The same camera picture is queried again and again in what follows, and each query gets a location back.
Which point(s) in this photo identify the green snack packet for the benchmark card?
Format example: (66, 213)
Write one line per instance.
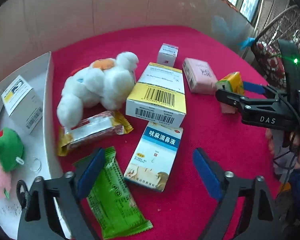
(112, 203)

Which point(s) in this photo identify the yellow white Glucophage box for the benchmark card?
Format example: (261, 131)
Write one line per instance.
(158, 96)

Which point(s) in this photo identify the blue white nasal drops box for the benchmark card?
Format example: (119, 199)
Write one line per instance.
(154, 156)

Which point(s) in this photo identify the yellow tissue pack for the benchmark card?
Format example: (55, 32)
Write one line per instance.
(232, 82)

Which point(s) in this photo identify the red yellow snack packet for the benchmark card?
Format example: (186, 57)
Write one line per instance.
(91, 129)

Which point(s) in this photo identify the white storage tray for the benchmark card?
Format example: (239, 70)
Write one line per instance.
(40, 148)

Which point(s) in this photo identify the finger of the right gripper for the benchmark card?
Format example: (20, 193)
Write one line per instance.
(239, 101)
(267, 91)

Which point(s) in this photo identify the small white medicine box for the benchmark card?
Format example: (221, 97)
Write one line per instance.
(167, 55)

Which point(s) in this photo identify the red green elf hat plush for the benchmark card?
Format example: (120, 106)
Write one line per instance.
(11, 147)

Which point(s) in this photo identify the white fluffy chicken plush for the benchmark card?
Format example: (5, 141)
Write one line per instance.
(105, 81)

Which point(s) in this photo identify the omeprazole medicine box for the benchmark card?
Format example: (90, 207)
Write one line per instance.
(22, 104)

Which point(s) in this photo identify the person's right hand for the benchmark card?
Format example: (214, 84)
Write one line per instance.
(271, 145)

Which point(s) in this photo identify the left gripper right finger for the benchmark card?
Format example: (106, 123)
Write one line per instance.
(259, 218)

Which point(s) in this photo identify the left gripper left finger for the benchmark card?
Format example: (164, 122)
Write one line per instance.
(39, 218)

